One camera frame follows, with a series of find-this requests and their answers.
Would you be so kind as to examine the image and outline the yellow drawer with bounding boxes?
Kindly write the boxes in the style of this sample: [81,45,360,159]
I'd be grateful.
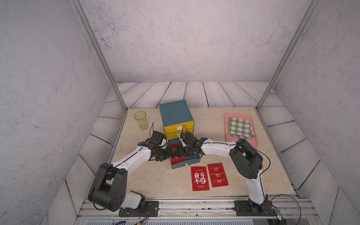
[164,121,195,134]
[166,128,194,140]

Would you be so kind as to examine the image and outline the red postcard MUST text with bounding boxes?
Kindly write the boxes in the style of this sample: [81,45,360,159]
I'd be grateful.
[170,143,186,165]

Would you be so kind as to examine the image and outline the teal bottom drawer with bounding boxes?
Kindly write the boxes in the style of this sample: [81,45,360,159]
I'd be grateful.
[167,139,201,169]

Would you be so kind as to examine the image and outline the red postcard white characters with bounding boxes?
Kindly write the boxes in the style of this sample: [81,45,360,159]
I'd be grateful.
[191,166,210,191]

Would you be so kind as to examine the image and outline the red postcards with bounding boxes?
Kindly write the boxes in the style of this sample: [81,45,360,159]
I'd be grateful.
[207,163,229,188]

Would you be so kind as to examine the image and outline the yellow top drawer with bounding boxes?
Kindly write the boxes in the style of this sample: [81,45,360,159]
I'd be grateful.
[164,121,195,134]

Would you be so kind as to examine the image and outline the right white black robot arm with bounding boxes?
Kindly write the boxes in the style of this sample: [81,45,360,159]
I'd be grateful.
[174,132,268,206]

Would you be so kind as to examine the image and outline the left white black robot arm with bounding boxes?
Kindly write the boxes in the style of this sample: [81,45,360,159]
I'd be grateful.
[88,131,173,212]

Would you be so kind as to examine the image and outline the teal drawer cabinet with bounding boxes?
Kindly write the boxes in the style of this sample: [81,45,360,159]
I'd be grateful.
[159,100,194,127]

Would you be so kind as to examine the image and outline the green translucent plastic cup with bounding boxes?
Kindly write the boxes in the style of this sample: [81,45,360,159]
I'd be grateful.
[134,111,148,130]

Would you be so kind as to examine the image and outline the green checkered cloth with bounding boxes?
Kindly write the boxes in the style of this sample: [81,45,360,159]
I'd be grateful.
[228,117,255,139]

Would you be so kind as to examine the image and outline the pink plastic tray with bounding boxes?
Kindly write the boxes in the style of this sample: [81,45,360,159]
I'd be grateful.
[224,113,258,147]

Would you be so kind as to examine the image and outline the aluminium front rail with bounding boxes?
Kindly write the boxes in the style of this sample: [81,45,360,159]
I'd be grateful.
[75,195,322,225]

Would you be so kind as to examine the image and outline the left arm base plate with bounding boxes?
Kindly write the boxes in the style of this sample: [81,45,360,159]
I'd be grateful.
[119,201,159,217]

